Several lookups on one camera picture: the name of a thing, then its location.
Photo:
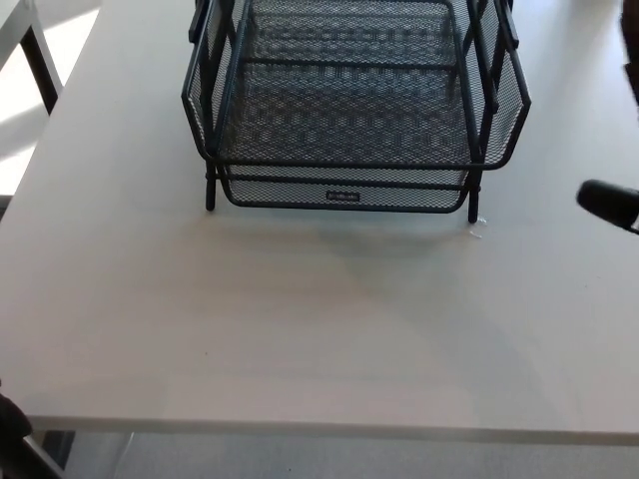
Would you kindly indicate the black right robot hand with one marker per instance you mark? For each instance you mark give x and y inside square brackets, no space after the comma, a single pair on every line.
[609,202]

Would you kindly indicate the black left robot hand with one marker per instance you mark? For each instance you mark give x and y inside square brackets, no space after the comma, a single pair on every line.
[12,424]

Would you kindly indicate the black mesh drawer without label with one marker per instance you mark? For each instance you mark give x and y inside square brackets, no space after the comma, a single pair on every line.
[349,120]

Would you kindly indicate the dark desk support leg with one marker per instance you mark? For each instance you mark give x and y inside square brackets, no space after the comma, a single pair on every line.
[47,456]

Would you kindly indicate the black mesh drawer with label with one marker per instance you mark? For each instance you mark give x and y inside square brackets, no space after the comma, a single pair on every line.
[399,197]

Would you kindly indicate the clear tape piece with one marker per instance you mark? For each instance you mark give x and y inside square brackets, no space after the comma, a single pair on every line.
[477,227]

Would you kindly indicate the white side table black legs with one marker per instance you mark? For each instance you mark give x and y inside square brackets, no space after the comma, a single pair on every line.
[42,65]

